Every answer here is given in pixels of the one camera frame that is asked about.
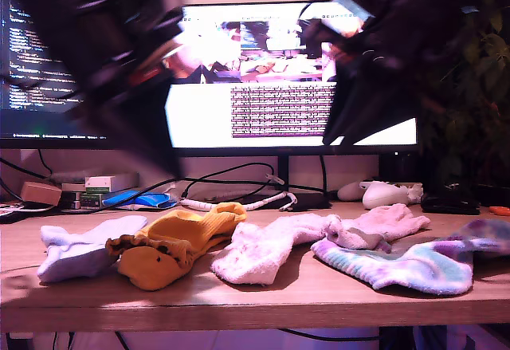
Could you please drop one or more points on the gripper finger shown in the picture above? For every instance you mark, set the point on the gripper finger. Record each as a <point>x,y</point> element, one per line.
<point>382,115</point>
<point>338,107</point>
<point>155,119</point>
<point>119,138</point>

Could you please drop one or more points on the pink fluffy sock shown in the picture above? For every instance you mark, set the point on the pink fluffy sock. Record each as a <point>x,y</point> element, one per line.
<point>390,218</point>
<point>255,254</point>

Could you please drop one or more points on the orange ruffled sock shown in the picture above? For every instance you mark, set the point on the orange ruffled sock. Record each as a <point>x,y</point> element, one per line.
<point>191,226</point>
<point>151,270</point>

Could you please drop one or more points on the white pale blue sock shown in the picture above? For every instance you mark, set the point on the white pale blue sock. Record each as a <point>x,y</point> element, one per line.
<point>79,262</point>

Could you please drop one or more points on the monitor showing white windows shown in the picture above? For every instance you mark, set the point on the monitor showing white windows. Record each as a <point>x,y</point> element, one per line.
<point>199,119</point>

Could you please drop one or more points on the white green-labelled box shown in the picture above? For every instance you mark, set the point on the white green-labelled box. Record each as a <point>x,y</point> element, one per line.
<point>97,184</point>

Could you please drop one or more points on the blue plastic packet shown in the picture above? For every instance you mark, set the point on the blue plastic packet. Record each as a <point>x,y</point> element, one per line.
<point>139,199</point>

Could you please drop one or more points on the dark green-labelled box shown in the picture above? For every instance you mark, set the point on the dark green-labelled box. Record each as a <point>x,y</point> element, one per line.
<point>89,201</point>

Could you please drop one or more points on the white game controller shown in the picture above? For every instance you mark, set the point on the white game controller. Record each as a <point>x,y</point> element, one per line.
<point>382,196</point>

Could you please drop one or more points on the white rounded controller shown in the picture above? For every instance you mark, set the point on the white rounded controller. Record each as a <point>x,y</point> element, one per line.
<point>348,192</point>

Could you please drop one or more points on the green potted plant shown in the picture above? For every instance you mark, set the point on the green potted plant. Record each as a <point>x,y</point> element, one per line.
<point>474,87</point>

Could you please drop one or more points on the small brown box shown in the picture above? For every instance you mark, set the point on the small brown box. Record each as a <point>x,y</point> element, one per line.
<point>40,193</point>

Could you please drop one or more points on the black flat case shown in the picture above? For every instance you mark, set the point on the black flat case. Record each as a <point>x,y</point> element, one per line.
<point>450,205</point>

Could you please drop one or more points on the black patterned pad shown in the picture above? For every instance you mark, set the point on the black patterned pad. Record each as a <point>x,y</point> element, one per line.
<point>12,210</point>

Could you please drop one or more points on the monitor showing dark code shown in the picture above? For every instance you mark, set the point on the monitor showing dark code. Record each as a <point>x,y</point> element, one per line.
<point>24,47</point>

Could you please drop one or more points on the small orange object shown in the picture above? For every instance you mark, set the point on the small orange object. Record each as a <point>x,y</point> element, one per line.
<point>500,210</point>

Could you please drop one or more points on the pastel tie-dye sock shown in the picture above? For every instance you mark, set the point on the pastel tie-dye sock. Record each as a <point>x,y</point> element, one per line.
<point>486,230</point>
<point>418,270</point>

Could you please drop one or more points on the arm white camera box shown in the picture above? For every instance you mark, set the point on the arm white camera box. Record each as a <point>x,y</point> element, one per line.
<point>350,13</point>

